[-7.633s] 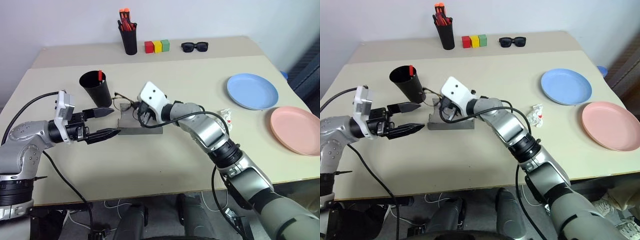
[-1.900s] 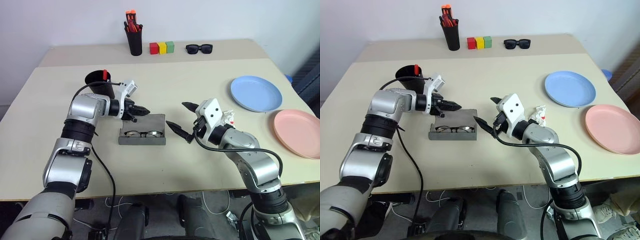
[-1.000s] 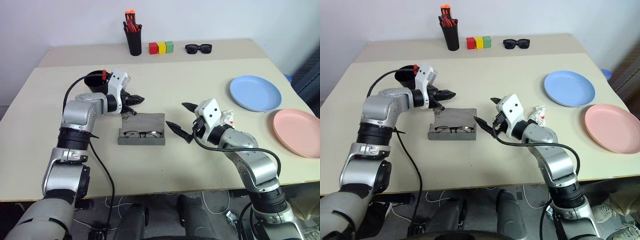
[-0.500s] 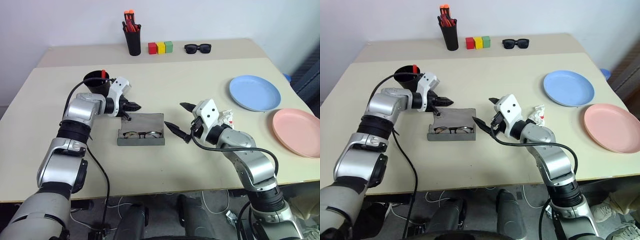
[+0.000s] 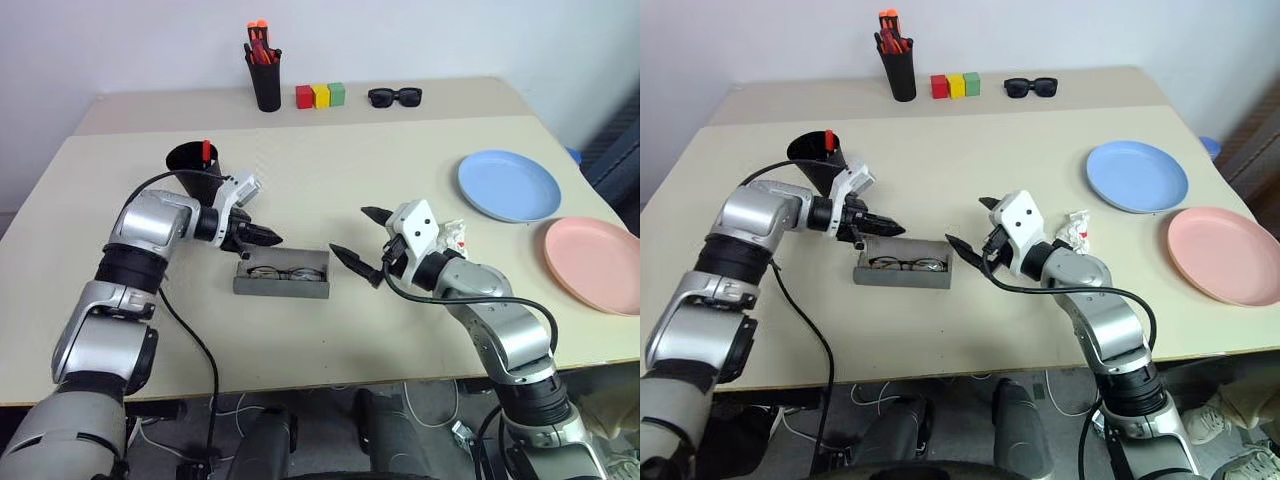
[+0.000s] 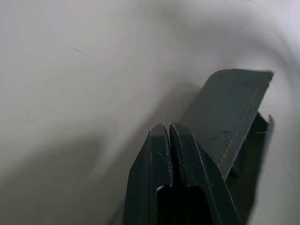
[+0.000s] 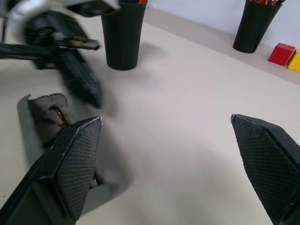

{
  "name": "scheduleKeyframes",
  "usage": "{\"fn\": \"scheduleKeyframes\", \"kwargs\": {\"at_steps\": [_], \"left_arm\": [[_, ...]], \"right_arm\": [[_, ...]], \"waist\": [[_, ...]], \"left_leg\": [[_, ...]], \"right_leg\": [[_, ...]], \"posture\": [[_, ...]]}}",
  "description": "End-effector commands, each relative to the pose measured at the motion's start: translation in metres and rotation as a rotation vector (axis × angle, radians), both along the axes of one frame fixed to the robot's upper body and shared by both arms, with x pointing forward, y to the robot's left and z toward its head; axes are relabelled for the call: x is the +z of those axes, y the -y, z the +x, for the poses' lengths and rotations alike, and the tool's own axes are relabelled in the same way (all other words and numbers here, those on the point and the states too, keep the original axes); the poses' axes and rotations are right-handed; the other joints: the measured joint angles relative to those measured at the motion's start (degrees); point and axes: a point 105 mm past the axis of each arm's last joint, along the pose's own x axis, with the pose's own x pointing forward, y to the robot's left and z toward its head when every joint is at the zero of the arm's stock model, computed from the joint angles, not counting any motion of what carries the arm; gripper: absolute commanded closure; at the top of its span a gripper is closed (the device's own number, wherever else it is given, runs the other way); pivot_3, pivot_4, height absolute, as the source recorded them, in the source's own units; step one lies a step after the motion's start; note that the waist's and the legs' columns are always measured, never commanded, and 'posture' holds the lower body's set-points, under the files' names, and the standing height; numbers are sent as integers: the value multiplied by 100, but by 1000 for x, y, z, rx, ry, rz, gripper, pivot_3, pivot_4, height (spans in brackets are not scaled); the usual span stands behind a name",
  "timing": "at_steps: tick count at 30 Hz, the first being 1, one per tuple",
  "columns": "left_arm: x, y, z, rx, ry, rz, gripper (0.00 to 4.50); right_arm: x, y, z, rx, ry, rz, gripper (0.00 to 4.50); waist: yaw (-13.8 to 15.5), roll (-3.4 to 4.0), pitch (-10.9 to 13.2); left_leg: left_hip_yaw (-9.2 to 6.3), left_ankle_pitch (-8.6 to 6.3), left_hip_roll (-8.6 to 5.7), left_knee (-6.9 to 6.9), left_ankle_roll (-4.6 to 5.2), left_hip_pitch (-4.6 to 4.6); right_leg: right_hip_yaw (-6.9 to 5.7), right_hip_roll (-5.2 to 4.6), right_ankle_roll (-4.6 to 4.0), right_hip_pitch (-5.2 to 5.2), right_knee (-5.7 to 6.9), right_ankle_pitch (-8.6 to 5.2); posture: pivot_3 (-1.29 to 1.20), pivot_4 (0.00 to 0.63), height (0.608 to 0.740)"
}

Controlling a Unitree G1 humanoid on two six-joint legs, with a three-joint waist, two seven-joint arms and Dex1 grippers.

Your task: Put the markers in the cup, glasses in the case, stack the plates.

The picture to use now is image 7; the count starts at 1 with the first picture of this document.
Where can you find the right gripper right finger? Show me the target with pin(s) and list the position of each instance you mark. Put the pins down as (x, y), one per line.
(269, 164)

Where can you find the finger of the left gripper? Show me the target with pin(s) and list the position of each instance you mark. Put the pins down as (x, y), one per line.
(79, 77)

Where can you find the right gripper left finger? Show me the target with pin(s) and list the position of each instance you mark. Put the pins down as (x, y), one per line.
(70, 175)

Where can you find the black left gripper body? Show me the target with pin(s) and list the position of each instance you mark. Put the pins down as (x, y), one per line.
(49, 32)

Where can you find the tortoiseshell eyeglasses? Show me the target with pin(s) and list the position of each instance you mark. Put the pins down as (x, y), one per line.
(59, 116)

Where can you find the grey glasses case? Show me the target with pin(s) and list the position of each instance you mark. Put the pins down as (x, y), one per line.
(25, 131)

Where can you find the plain black cup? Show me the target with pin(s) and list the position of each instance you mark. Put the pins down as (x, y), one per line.
(122, 39)

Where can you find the yellow wooden block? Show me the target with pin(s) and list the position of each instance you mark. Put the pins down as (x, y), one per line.
(294, 61)

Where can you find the red wooden block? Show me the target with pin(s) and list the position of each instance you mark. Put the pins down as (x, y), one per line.
(280, 55)

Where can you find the black pen holder cup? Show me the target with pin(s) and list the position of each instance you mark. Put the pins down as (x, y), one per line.
(255, 28)

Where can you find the red and black pen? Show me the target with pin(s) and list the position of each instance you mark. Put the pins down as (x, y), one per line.
(266, 1)
(278, 2)

